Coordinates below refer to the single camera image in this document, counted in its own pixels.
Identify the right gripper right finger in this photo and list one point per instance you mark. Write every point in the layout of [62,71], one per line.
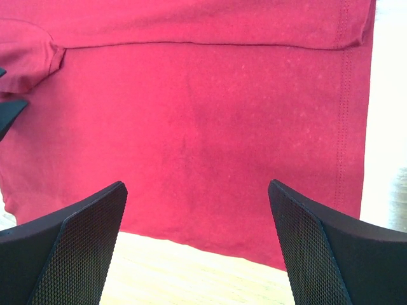
[332,258]

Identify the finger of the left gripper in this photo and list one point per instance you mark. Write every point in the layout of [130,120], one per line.
[9,112]
[2,72]

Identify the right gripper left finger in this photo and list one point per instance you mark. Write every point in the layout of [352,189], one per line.
[63,257]

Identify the dark red t-shirt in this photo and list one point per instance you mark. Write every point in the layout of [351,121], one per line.
[195,105]

